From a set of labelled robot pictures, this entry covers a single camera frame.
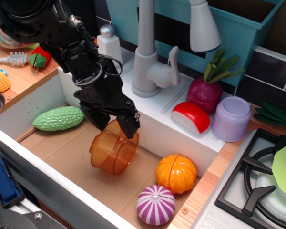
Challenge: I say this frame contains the red white toy cheese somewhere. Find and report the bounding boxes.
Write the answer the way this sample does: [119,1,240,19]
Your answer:
[171,102,211,135]

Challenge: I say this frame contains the purple white toy onion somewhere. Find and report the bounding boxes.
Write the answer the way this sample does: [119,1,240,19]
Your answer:
[136,185,175,226]

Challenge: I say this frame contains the blue clamp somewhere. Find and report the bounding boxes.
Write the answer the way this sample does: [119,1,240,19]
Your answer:
[0,156,25,208]

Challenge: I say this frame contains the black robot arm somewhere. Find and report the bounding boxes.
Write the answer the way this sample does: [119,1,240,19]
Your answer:
[0,0,140,138]

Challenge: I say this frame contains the dark green felt leaves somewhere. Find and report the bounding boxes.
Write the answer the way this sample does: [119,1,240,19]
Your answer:
[254,101,286,126]

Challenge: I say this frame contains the white pasta spoon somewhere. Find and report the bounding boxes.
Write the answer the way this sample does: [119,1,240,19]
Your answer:
[0,52,29,66]

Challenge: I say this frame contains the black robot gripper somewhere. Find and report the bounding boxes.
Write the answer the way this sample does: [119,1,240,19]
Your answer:
[61,51,140,139]

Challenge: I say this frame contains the silver metal pot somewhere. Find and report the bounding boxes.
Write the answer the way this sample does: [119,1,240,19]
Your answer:
[0,28,29,49]

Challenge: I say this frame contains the lilac plastic cup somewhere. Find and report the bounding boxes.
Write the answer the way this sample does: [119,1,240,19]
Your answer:
[211,96,251,142]

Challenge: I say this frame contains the orange transparent toy pot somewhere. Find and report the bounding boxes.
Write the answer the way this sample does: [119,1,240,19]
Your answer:
[90,120,139,175]

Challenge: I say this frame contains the dark red toy radish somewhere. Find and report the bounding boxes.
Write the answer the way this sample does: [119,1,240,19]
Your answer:
[186,50,245,114]

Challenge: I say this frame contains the grey toy faucet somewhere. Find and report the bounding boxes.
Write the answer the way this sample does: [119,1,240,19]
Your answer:
[131,0,222,98]

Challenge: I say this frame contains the red toy chili pepper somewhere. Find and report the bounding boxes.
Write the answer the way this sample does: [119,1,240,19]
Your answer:
[29,46,51,68]

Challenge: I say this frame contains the teal plastic bin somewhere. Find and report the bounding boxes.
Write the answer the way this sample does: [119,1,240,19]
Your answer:
[107,0,282,92]

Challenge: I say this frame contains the black stove grate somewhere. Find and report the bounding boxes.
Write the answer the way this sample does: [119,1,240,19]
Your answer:
[214,129,286,229]

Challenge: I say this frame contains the orange toy pumpkin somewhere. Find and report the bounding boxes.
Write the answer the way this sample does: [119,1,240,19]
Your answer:
[155,155,197,194]

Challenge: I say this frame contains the white toy sink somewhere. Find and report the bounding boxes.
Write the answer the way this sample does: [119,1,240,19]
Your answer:
[0,52,225,229]

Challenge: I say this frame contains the green toy bitter gourd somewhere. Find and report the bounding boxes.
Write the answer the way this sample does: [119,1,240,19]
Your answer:
[32,106,84,131]

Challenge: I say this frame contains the white salt shaker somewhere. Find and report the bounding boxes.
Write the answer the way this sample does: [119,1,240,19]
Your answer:
[97,24,123,69]

